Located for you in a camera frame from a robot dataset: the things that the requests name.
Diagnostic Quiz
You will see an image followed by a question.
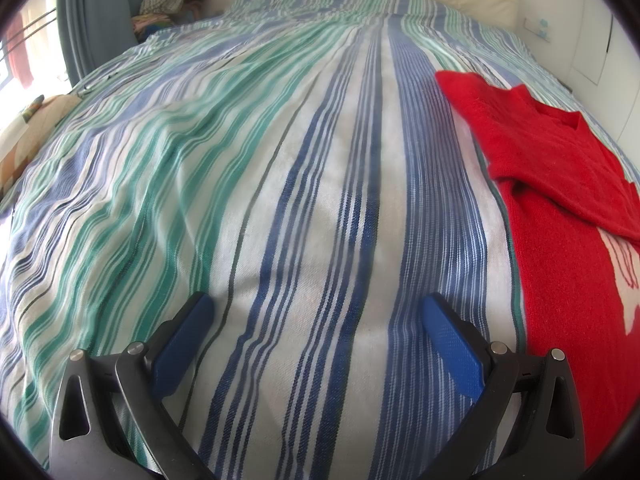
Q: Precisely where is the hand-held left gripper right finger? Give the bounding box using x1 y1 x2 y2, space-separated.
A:
419 293 587 480

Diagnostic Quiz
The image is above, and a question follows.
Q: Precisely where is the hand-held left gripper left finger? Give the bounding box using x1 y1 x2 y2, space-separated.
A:
49 291 216 480

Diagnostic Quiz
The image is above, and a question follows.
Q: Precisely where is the red sweater with white print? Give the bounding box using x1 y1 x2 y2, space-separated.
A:
434 71 640 467

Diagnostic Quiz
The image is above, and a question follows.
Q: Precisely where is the striped bed sheet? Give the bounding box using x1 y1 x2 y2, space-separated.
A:
0 0 640 480

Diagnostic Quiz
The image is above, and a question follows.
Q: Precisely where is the beige patterned cushion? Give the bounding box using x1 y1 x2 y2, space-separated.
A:
0 94 83 196

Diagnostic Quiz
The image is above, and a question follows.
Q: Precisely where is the red hanging cloth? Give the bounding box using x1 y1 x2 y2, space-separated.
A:
6 12 36 86

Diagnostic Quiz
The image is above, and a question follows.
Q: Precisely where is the blue curtain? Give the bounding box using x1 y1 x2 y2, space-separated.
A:
57 0 186 88

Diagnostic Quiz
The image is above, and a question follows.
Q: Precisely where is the metal window railing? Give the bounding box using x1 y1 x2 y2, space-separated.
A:
0 7 58 68

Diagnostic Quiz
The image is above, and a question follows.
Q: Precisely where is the white wall socket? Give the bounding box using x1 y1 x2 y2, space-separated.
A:
522 16 551 41

